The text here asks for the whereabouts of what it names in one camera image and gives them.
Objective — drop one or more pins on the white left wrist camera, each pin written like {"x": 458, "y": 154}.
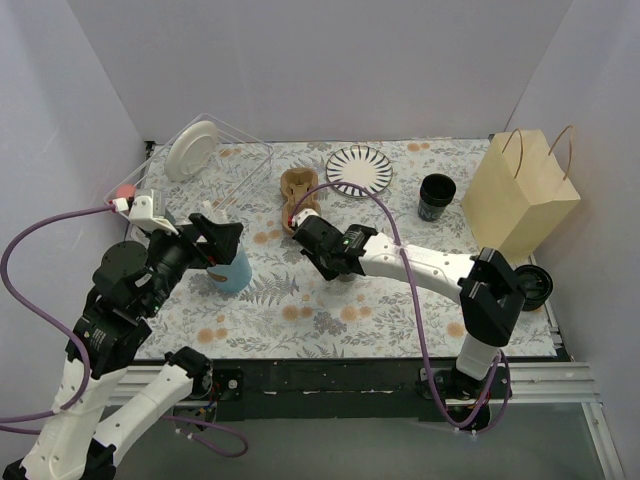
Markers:
{"x": 147, "y": 210}

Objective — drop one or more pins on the stack of black lids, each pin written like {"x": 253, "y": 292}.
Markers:
{"x": 537, "y": 283}

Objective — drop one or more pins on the stack of black cups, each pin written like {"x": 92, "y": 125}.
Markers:
{"x": 436, "y": 193}

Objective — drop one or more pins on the plain white plate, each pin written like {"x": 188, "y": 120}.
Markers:
{"x": 191, "y": 151}

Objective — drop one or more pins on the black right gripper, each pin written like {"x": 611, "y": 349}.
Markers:
{"x": 317, "y": 248}

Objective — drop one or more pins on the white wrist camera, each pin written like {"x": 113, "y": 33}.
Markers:
{"x": 298, "y": 219}
{"x": 147, "y": 210}

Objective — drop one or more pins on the floral tablecloth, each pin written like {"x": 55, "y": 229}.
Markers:
{"x": 289, "y": 311}

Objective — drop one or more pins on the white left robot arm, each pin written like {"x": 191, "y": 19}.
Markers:
{"x": 130, "y": 286}

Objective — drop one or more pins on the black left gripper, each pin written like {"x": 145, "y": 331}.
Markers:
{"x": 201, "y": 240}

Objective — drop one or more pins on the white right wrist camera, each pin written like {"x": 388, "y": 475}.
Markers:
{"x": 298, "y": 219}

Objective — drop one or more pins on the blue striped white plate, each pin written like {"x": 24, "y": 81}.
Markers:
{"x": 360, "y": 165}

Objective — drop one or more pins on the light blue straw cup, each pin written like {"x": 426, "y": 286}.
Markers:
{"x": 232, "y": 278}

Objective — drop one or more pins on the brown paper bag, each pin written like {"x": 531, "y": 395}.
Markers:
{"x": 521, "y": 191}

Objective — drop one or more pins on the pink cup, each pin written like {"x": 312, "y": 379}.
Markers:
{"x": 126, "y": 191}

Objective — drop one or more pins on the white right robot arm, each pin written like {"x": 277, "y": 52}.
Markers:
{"x": 485, "y": 286}

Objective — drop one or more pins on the white wrapped straws bundle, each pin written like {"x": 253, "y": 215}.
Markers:
{"x": 214, "y": 214}

